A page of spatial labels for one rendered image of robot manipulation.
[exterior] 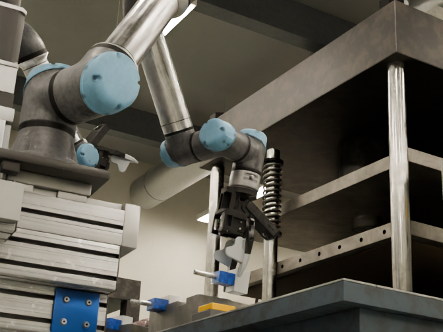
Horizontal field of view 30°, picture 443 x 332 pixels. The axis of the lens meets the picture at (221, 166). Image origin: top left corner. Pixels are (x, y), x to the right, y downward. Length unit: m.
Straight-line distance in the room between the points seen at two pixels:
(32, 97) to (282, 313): 0.67
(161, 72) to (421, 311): 0.89
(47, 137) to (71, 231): 0.20
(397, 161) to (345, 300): 1.30
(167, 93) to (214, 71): 6.17
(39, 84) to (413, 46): 1.45
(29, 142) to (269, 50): 6.19
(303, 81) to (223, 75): 5.13
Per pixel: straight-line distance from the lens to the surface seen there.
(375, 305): 1.43
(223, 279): 1.94
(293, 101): 3.16
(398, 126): 2.69
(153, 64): 2.02
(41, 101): 1.71
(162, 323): 2.11
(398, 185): 2.62
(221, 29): 7.49
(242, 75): 8.23
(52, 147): 1.67
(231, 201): 1.98
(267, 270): 3.16
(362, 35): 2.92
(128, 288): 6.92
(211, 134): 1.93
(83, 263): 1.62
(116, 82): 1.63
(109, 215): 1.66
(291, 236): 3.55
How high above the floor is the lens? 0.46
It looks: 22 degrees up
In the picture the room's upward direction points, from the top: 3 degrees clockwise
